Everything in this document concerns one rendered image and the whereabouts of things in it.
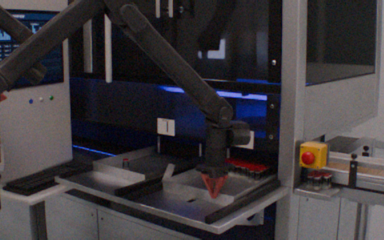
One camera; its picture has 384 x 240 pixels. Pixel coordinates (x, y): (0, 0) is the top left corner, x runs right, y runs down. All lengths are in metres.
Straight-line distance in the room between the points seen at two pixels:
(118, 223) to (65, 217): 0.40
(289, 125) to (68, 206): 1.29
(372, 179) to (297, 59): 0.45
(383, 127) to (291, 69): 4.78
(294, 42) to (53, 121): 1.09
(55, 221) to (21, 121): 0.77
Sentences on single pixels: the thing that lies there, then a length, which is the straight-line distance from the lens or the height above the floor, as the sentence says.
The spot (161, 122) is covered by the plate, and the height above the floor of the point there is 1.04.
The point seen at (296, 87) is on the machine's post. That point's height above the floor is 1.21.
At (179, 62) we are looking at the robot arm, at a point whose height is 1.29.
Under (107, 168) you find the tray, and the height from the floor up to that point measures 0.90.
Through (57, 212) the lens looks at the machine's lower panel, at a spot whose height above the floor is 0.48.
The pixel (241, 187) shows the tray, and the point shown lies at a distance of 1.50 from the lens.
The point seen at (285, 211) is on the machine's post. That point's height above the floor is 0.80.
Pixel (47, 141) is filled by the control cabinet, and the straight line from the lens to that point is 2.01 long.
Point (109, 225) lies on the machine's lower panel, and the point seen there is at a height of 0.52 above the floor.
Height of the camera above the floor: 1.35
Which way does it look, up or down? 10 degrees down
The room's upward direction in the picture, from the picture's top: straight up
